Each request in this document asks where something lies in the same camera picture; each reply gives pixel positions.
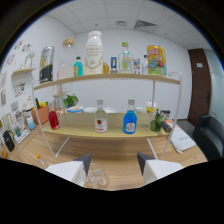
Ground clear bottle with red label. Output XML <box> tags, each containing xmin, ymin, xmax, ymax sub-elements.
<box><xmin>94</xmin><ymin>99</ymin><xmax>109</xmax><ymax>134</ymax></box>

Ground brown door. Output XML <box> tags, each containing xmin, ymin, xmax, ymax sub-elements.
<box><xmin>187</xmin><ymin>48</ymin><xmax>213</xmax><ymax>127</ymax></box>

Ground small clear bottle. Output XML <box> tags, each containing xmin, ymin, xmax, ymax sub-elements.
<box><xmin>141</xmin><ymin>54</ymin><xmax>150</xmax><ymax>75</ymax></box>

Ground green potted plant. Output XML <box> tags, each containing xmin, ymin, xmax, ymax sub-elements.
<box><xmin>63</xmin><ymin>93</ymin><xmax>80</xmax><ymax>109</ymax></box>

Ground white milk bottle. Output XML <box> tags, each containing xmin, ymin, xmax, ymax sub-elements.
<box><xmin>83</xmin><ymin>30</ymin><xmax>105</xmax><ymax>76</ymax></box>

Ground wooden wall shelf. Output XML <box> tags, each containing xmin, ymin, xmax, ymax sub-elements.
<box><xmin>11</xmin><ymin>67</ymin><xmax>37</xmax><ymax>78</ymax></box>

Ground ceiling air vent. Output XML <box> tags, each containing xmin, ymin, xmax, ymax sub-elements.
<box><xmin>134</xmin><ymin>19</ymin><xmax>158</xmax><ymax>29</ymax></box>

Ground white frame wooden shelf rack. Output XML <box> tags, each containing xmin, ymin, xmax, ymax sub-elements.
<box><xmin>32</xmin><ymin>71</ymin><xmax>184</xmax><ymax>160</ymax></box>

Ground clear glass cup with ice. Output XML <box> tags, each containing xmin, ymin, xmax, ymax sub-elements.
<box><xmin>84</xmin><ymin>163</ymin><xmax>110</xmax><ymax>190</ymax></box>

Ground small yellow bottle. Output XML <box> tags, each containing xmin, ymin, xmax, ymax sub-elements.
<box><xmin>102</xmin><ymin>61</ymin><xmax>110</xmax><ymax>74</ymax></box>

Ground large clear bottle wooden cap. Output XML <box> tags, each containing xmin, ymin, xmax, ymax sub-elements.
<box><xmin>58</xmin><ymin>37</ymin><xmax>76</xmax><ymax>80</ymax></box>

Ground white cloth bag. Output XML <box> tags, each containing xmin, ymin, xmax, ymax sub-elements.
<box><xmin>169</xmin><ymin>128</ymin><xmax>197</xmax><ymax>152</ymax></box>

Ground white cup with yellow band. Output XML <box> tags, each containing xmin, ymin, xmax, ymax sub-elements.
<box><xmin>145</xmin><ymin>99</ymin><xmax>158</xmax><ymax>114</ymax></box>

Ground small white blue bottle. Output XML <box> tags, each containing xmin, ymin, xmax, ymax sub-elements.
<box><xmin>133</xmin><ymin>58</ymin><xmax>142</xmax><ymax>75</ymax></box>

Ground blue and white cup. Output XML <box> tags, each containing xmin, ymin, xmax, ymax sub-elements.
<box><xmin>26</xmin><ymin>115</ymin><xmax>37</xmax><ymax>131</ymax></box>

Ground small teal bottle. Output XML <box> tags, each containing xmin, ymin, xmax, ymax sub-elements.
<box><xmin>73</xmin><ymin>56</ymin><xmax>84</xmax><ymax>78</ymax></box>

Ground clear bottle with green cap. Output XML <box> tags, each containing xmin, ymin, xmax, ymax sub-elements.
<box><xmin>118</xmin><ymin>41</ymin><xmax>134</xmax><ymax>74</ymax></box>

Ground yellow and green can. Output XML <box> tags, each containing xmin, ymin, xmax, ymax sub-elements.
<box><xmin>146</xmin><ymin>45</ymin><xmax>168</xmax><ymax>77</ymax></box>

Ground blue rimmed plate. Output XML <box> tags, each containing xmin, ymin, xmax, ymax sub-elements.
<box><xmin>67</xmin><ymin>105</ymin><xmax>85</xmax><ymax>114</ymax></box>

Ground black sofa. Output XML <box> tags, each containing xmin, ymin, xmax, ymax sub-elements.
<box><xmin>192</xmin><ymin>114</ymin><xmax>224</xmax><ymax>162</ymax></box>

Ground blue liquid glass bottle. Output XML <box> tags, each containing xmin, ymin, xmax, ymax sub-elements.
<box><xmin>122</xmin><ymin>99</ymin><xmax>138</xmax><ymax>135</ymax></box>

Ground black bag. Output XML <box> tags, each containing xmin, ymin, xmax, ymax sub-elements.
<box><xmin>1</xmin><ymin>130</ymin><xmax>16</xmax><ymax>153</ymax></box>

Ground white bowl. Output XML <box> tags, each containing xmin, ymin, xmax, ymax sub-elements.
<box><xmin>83</xmin><ymin>106</ymin><xmax>99</xmax><ymax>114</ymax></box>

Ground white scale tray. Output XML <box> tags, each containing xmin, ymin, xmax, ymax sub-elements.
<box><xmin>13</xmin><ymin>128</ymin><xmax>32</xmax><ymax>145</ymax></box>

